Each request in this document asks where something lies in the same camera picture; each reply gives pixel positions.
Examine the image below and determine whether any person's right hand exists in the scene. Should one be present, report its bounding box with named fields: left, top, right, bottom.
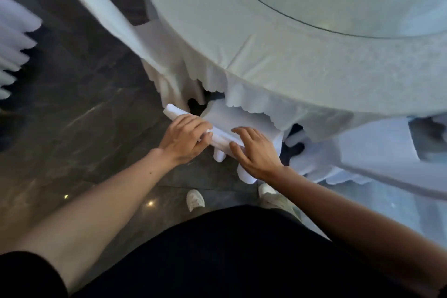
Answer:
left=229, top=127, right=284, bottom=182

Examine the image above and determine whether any person's left hand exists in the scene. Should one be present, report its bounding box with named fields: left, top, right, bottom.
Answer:
left=157, top=114, right=213, bottom=166

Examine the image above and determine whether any white covered chair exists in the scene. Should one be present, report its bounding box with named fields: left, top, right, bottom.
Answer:
left=163, top=99, right=284, bottom=185
left=284, top=113, right=447, bottom=249
left=49, top=0, right=207, bottom=110

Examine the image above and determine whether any person's right forearm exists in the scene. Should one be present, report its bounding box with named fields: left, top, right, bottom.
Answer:
left=269, top=166, right=447, bottom=295

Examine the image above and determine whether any person's left forearm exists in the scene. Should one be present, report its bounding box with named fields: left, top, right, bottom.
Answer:
left=0, top=148, right=175, bottom=293

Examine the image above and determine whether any person's white right shoe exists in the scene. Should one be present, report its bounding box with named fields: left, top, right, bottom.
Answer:
left=258, top=183, right=279, bottom=205

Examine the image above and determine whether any person's white shoe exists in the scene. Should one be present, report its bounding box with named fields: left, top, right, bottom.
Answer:
left=186, top=189, right=206, bottom=212
left=258, top=183, right=279, bottom=205

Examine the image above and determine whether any person's white left shoe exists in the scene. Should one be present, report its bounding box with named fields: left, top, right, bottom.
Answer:
left=186, top=189, right=206, bottom=212

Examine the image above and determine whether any white tablecloth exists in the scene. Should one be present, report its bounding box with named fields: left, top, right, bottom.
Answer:
left=115, top=0, right=447, bottom=142

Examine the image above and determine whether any person's black shirt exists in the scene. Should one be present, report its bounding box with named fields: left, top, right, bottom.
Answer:
left=0, top=205, right=447, bottom=298

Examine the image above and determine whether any white pleated chair cover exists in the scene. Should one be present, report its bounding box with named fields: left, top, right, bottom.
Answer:
left=0, top=0, right=43, bottom=101

